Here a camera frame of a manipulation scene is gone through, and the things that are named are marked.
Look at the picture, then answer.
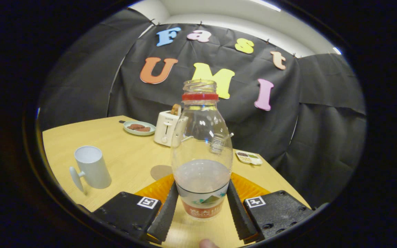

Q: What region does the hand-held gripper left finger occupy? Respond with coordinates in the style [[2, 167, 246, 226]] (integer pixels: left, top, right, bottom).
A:
[[90, 174, 179, 243]]

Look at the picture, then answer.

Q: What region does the pale green plate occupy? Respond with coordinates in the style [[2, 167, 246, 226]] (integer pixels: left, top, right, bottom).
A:
[[123, 120, 156, 136]]

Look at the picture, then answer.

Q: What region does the white divided snack tray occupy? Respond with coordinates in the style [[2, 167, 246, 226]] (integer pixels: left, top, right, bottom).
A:
[[236, 150, 263, 165]]

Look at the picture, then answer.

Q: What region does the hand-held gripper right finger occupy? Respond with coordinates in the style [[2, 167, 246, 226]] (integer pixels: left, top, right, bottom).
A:
[[226, 172, 314, 243]]

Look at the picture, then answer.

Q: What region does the white toaster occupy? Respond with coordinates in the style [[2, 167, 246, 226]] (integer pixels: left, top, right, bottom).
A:
[[154, 110, 182, 147]]

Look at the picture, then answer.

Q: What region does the white cup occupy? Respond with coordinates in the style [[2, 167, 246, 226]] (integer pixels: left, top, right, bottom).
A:
[[69, 145, 112, 193]]

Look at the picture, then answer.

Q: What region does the wooden table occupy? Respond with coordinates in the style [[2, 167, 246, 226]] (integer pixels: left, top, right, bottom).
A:
[[42, 115, 311, 247]]

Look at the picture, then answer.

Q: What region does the small metal wire rack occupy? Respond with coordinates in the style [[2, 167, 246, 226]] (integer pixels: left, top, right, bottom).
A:
[[211, 133, 234, 154]]

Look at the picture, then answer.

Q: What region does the clear plastic juice bottle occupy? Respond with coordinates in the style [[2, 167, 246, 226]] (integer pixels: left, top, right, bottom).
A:
[[170, 80, 234, 221]]

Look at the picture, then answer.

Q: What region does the round brown coaster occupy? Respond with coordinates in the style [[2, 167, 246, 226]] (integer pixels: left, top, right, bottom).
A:
[[150, 165, 173, 181]]

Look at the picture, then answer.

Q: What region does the large ceiling light panel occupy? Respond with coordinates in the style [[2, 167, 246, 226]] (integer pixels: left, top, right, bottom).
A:
[[250, 0, 282, 12]]

